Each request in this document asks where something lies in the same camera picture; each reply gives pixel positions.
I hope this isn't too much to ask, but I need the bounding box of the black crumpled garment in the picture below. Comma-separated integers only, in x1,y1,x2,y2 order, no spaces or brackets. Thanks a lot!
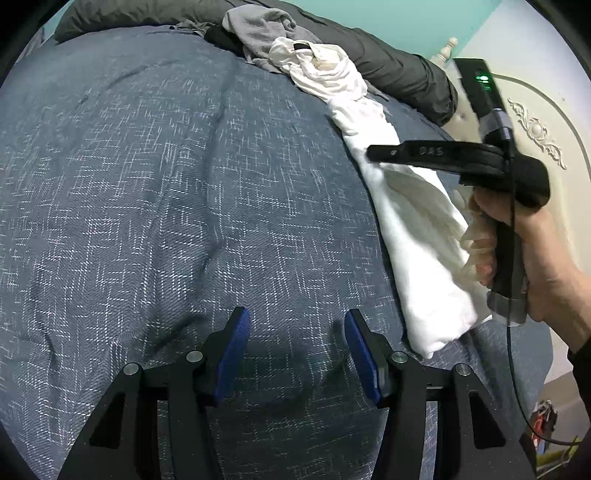
205,25,243,49

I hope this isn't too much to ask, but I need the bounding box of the red and blue object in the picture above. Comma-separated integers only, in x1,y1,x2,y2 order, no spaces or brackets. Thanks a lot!
531,401,559,446

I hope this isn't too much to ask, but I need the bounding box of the cream bed post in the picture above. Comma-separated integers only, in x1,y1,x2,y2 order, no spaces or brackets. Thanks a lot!
429,37,459,65

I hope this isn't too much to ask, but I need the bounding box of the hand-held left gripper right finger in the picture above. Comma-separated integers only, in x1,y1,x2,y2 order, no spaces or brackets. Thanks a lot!
345,308,536,480

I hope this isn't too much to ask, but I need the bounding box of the bed with blue patterned sheet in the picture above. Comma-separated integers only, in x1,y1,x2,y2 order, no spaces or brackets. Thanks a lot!
0,18,555,480

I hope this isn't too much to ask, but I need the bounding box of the white long-sleeve shirt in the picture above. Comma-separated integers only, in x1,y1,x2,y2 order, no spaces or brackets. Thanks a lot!
330,99,495,361

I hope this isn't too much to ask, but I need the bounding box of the white crumpled garment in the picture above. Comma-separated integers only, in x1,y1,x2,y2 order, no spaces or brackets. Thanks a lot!
269,37,370,104

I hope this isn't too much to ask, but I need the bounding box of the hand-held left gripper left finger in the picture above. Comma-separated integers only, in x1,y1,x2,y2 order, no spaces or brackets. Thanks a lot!
55,306,252,480

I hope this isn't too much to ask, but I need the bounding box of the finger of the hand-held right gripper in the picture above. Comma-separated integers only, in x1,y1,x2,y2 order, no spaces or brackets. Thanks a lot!
367,143,463,176

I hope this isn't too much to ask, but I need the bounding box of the cream tufted headboard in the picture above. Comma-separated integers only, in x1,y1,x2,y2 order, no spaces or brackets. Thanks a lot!
429,37,591,384

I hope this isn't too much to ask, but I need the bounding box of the grey crumpled garment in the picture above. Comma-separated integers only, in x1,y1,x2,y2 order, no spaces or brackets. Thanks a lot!
168,7,365,75

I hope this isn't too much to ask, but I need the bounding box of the person's right hand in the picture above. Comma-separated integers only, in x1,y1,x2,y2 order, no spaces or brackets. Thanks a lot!
461,187,591,355

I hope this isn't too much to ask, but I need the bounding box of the dark grey rolled duvet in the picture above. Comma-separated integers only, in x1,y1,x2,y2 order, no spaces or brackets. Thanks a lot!
54,0,459,126

